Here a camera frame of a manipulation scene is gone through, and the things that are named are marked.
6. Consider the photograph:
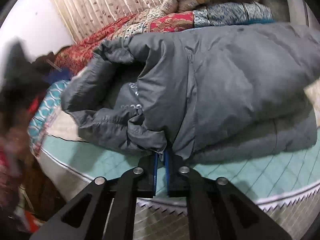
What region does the grey puffer jacket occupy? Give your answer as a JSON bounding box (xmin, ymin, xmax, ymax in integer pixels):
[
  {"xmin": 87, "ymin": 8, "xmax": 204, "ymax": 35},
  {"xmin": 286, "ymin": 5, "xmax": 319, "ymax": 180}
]
[{"xmin": 61, "ymin": 23, "xmax": 319, "ymax": 162}]

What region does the teal white lattice pillow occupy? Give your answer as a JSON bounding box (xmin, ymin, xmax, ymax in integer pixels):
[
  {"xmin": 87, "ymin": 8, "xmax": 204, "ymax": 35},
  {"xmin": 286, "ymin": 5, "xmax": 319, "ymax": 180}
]
[{"xmin": 28, "ymin": 80, "xmax": 70, "ymax": 157}]

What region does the patterned teal beige bedspread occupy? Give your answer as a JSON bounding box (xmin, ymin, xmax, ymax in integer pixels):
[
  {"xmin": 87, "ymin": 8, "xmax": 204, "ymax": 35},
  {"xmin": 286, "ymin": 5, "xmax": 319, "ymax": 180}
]
[{"xmin": 36, "ymin": 81, "xmax": 319, "ymax": 239}]

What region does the striped leaf pattern curtain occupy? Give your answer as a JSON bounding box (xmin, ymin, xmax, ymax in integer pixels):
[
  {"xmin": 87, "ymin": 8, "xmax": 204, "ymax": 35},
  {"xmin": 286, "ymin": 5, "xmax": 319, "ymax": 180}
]
[{"xmin": 51, "ymin": 0, "xmax": 163, "ymax": 42}]

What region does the red floral patchwork quilt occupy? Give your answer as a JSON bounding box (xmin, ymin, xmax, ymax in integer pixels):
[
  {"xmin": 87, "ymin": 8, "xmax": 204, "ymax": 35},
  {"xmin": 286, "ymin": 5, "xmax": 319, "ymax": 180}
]
[{"xmin": 54, "ymin": 2, "xmax": 274, "ymax": 75}]

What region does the white cabinet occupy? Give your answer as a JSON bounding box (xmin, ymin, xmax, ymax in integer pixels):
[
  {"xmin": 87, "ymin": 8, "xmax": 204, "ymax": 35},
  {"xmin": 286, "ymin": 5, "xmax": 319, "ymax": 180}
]
[{"xmin": 287, "ymin": 0, "xmax": 319, "ymax": 30}]

